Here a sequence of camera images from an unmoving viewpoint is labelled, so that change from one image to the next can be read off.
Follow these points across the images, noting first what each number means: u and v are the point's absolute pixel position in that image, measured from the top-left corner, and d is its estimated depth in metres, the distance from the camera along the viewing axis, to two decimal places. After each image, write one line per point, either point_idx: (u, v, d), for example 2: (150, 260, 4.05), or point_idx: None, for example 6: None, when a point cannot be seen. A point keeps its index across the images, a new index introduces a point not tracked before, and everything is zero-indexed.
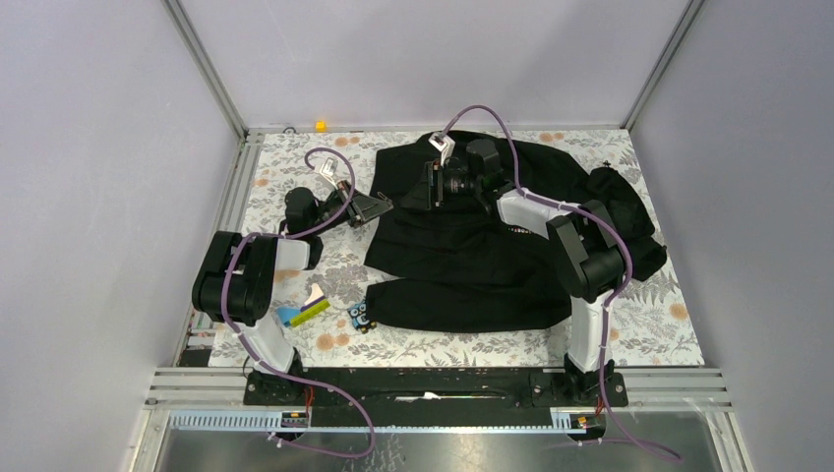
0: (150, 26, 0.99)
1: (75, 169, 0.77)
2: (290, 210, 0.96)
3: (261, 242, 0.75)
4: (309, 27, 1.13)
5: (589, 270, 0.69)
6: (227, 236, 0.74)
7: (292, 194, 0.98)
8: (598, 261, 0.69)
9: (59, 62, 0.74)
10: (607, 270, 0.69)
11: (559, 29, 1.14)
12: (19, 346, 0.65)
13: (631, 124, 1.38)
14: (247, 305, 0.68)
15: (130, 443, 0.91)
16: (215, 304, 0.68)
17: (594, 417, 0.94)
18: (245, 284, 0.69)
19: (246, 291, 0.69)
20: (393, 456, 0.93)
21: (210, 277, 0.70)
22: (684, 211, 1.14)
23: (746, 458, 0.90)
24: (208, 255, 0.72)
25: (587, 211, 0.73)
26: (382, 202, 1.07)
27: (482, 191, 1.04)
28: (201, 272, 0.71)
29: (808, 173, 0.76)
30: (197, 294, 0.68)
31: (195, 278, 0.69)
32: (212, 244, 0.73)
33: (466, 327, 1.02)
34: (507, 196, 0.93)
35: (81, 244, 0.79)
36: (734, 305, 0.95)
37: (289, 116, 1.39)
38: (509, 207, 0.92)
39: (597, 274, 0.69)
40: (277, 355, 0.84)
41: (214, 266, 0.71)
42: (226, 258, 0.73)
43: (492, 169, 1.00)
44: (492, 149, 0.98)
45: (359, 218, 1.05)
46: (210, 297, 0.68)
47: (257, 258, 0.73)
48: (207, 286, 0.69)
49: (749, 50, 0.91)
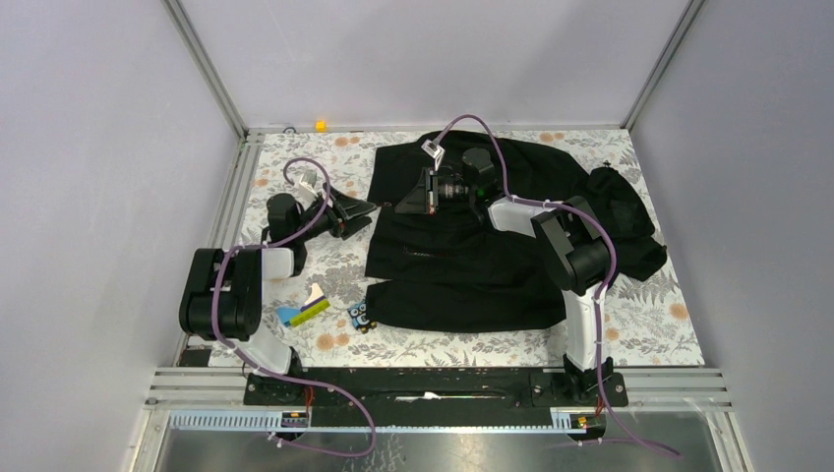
0: (150, 26, 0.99)
1: (76, 169, 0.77)
2: (270, 215, 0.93)
3: (244, 256, 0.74)
4: (308, 27, 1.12)
5: (577, 264, 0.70)
6: (208, 254, 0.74)
7: (273, 199, 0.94)
8: (585, 254, 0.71)
9: (58, 63, 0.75)
10: (595, 265, 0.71)
11: (559, 30, 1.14)
12: (19, 345, 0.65)
13: (631, 124, 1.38)
14: (238, 321, 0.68)
15: (130, 443, 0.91)
16: (205, 324, 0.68)
17: (594, 417, 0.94)
18: (234, 301, 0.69)
19: (236, 308, 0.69)
20: (393, 456, 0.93)
21: (197, 298, 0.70)
22: (684, 211, 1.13)
23: (746, 458, 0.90)
24: (192, 276, 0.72)
25: (571, 207, 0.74)
26: (362, 204, 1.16)
27: (476, 198, 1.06)
28: (186, 295, 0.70)
29: (808, 174, 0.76)
30: (186, 317, 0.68)
31: (181, 301, 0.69)
32: (195, 265, 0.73)
33: (466, 326, 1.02)
34: (498, 202, 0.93)
35: (81, 244, 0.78)
36: (735, 305, 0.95)
37: (289, 116, 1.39)
38: (500, 213, 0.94)
39: (585, 267, 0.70)
40: (276, 359, 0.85)
41: (199, 286, 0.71)
42: (210, 276, 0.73)
43: (487, 179, 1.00)
44: (487, 160, 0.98)
45: (339, 221, 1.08)
46: (200, 319, 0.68)
47: (242, 271, 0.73)
48: (194, 307, 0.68)
49: (750, 50, 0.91)
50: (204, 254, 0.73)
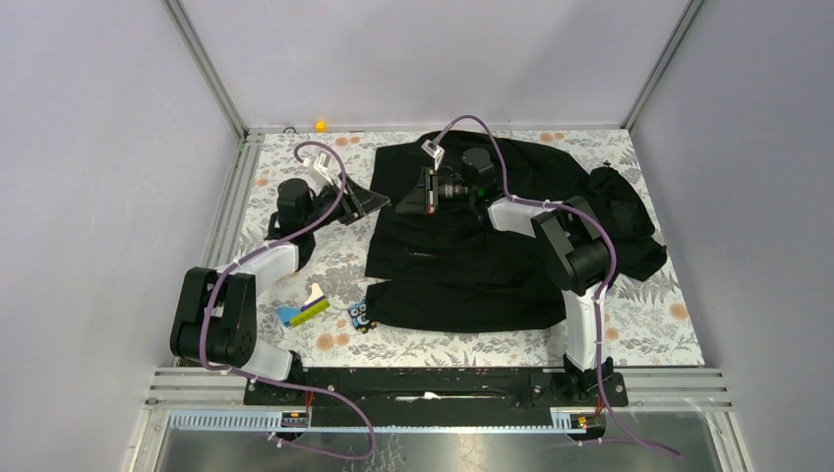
0: (150, 26, 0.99)
1: (76, 169, 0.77)
2: (281, 201, 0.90)
3: (237, 280, 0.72)
4: (308, 27, 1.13)
5: (577, 264, 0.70)
6: (200, 277, 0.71)
7: (285, 184, 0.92)
8: (584, 254, 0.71)
9: (59, 63, 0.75)
10: (595, 265, 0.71)
11: (558, 30, 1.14)
12: (19, 345, 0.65)
13: (631, 124, 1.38)
14: (228, 352, 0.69)
15: (130, 443, 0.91)
16: (195, 352, 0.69)
17: (594, 417, 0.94)
18: (225, 331, 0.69)
19: (227, 339, 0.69)
20: (393, 456, 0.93)
21: (188, 326, 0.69)
22: (685, 211, 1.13)
23: (746, 458, 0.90)
24: (183, 301, 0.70)
25: (570, 207, 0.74)
26: (379, 196, 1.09)
27: (476, 199, 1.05)
28: (177, 322, 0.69)
29: (808, 174, 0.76)
30: (177, 345, 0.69)
31: (172, 328, 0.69)
32: (187, 284, 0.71)
33: (466, 326, 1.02)
34: (498, 202, 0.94)
35: (81, 244, 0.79)
36: (735, 305, 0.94)
37: (289, 116, 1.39)
38: (500, 212, 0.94)
39: (585, 267, 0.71)
40: (274, 369, 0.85)
41: (190, 315, 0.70)
42: (203, 300, 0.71)
43: (487, 179, 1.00)
44: (487, 161, 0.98)
45: (357, 215, 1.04)
46: (191, 346, 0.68)
47: (234, 298, 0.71)
48: (185, 336, 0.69)
49: (750, 49, 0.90)
50: (197, 273, 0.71)
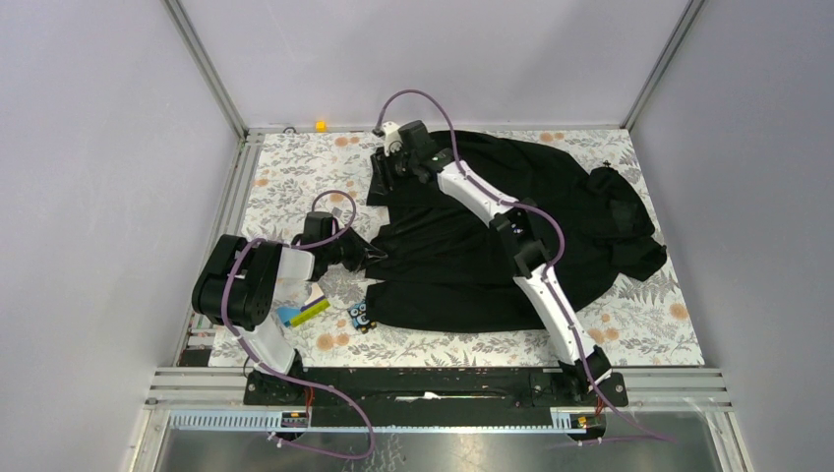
0: (150, 26, 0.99)
1: (76, 169, 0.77)
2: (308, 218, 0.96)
3: (266, 247, 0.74)
4: (308, 27, 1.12)
5: (519, 257, 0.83)
6: (232, 239, 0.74)
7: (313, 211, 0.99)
8: (525, 249, 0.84)
9: (59, 64, 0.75)
10: (532, 257, 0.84)
11: (558, 30, 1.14)
12: (18, 345, 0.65)
13: (631, 124, 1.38)
14: (246, 310, 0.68)
15: (130, 443, 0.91)
16: (215, 307, 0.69)
17: (594, 417, 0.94)
18: (245, 288, 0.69)
19: (246, 297, 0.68)
20: (393, 456, 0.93)
21: (211, 279, 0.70)
22: (684, 211, 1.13)
23: (746, 458, 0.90)
24: (212, 257, 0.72)
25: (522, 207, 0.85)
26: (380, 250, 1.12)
27: (418, 163, 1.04)
28: (203, 274, 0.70)
29: (808, 174, 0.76)
30: (198, 296, 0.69)
31: (198, 279, 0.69)
32: (219, 245, 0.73)
33: (466, 326, 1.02)
34: (448, 173, 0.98)
35: (81, 246, 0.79)
36: (735, 305, 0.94)
37: (289, 116, 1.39)
38: (448, 185, 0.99)
39: (524, 260, 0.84)
40: (277, 357, 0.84)
41: (216, 269, 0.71)
42: (229, 261, 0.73)
43: (420, 141, 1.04)
44: (419, 125, 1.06)
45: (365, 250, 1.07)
46: (211, 300, 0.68)
47: (261, 262, 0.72)
48: (208, 289, 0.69)
49: (750, 49, 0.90)
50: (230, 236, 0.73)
